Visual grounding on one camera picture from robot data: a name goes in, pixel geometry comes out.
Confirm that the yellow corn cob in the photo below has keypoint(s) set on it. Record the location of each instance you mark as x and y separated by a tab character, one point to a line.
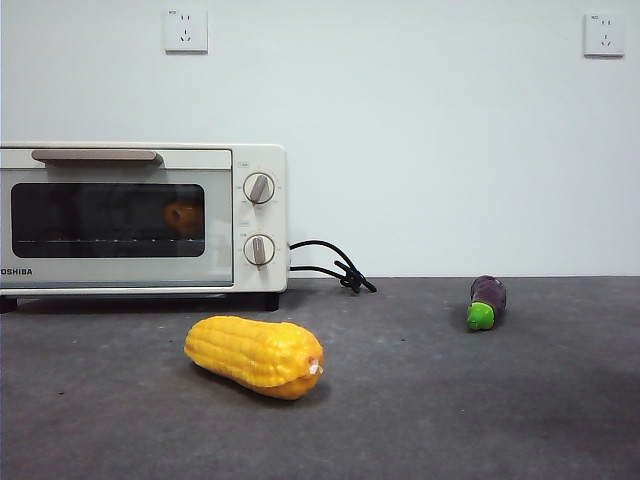
250	352

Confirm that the white toaster oven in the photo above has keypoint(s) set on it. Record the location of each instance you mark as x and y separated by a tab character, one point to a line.
260	220

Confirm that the purple eggplant, green stem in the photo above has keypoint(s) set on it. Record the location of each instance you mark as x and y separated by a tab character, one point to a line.
488	295

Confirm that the white wall socket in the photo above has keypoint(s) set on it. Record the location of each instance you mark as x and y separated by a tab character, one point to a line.
604	35
186	30

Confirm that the beige oven knob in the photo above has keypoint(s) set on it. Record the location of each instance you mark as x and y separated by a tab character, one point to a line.
259	188
259	250

